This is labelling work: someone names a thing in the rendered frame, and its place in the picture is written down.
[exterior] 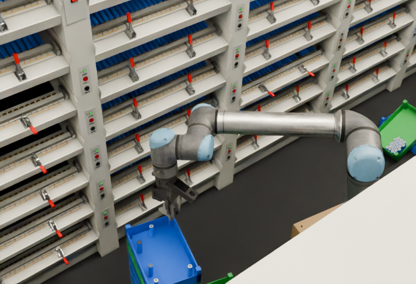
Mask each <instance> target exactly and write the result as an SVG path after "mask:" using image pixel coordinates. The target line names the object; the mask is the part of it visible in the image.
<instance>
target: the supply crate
mask: <svg viewBox="0 0 416 284"><path fill-rule="evenodd" d="M149 225H153V226H154V237H153V238H151V237H150V234H149ZM125 232H126V239H127V241H128V243H129V247H130V248H131V251H132V254H133V256H134V258H135V261H136V264H137V266H138V269H139V271H140V273H141V276H142V279H143V281H144V284H154V279H155V278H157V279H158V282H159V284H195V283H199V282H201V268H200V266H198V265H197V263H196V260H195V258H194V256H193V254H192V252H191V250H190V248H189V246H188V244H187V242H186V240H185V238H184V236H183V234H182V232H181V230H180V228H179V226H178V224H177V222H176V219H175V218H174V219H173V221H172V222H171V221H170V220H169V219H168V217H167V216H165V217H161V218H158V219H155V220H152V221H149V222H145V223H142V224H140V225H136V226H132V227H131V226H130V224H127V225H125ZM139 240H140V241H142V253H141V254H139V253H138V251H137V241H139ZM149 264H153V268H154V276H153V277H150V276H149V268H148V265H149ZM188 264H191V265H192V266H193V275H192V277H188Z"/></svg>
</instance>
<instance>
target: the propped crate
mask: <svg viewBox="0 0 416 284"><path fill-rule="evenodd" d="M378 129H379V131H380V134H381V143H382V148H383V152H385V153H386V154H388V155H389V156H390V157H391V158H393V159H394V160H395V161H399V160H400V159H401V158H402V157H403V156H404V155H405V154H406V153H407V152H408V151H409V150H410V149H411V148H412V147H413V146H414V145H415V144H416V108H414V107H413V106H411V105H410V104H408V102H407V100H404V101H403V104H401V106H400V107H398V109H397V110H395V112H393V114H392V115H390V117H388V119H387V120H385V122H384V123H382V125H380V127H379V128H378ZM397 137H400V138H401V139H403V141H405V142H406V148H405V149H404V150H403V151H402V152H401V153H400V154H399V153H397V152H395V153H394V154H392V153H391V152H389V151H388V150H386V146H390V144H389V143H390V142H393V141H394V138H397Z"/></svg>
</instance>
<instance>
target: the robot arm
mask: <svg viewBox="0 0 416 284"><path fill-rule="evenodd" d="M212 134H246V135H263V136H295V137H328V138H335V140H336V141H338V142H344V143H346V144H347V168H346V171H347V180H346V191H345V202H344V203H343V204H345V203H346V202H348V201H349V200H350V199H352V198H354V197H355V196H357V195H358V194H359V193H361V192H363V191H364V190H365V189H367V188H369V187H370V186H371V185H373V184H374V183H376V182H377V181H379V177H380V176H381V175H382V173H383V171H384V164H385V161H384V156H383V148H382V143H381V134H380V131H379V129H378V128H377V127H376V125H375V124H374V123H373V122H372V121H371V120H369V119H368V118H367V117H365V116H364V115H362V114H360V113H357V112H354V111H350V110H339V111H338V112H337V113H335V114H327V113H287V112H267V111H227V110H215V109H214V107H213V106H211V105H208V104H205V103H202V104H199V105H196V106H195V107H194V108H193V109H192V111H191V114H190V116H189V124H188V130H187V132H186V134H175V132H174V131H173V130H172V129H169V128H162V129H157V130H156V131H154V132H153V133H151V135H150V137H149V147H150V152H151V157H152V166H153V172H152V176H155V181H154V183H153V186H152V187H151V192H152V198H153V199H155V200H157V201H160V202H162V201H164V203H163V207H159V208H158V210H159V211H160V212H161V213H163V214H164V215H166V216H167V217H168V219H169V220H170V221H171V222H172V221H173V219H174V218H175V217H174V211H173V209H174V207H175V213H176V215H178V214H179V212H180V207H181V197H182V198H184V199H185V200H187V201H188V202H189V203H190V204H192V203H193V202H194V200H195V199H196V198H197V196H198V195H199V193H198V192H196V191H195V190H194V189H192V188H191V187H189V186H188V185H187V184H186V183H184V182H183V181H182V180H180V179H179V178H177V177H176V174H177V172H178V162H177V160H193V161H209V160H210V159H211V158H212V155H213V152H214V137H213V136H212ZM343 204H342V205H343Z"/></svg>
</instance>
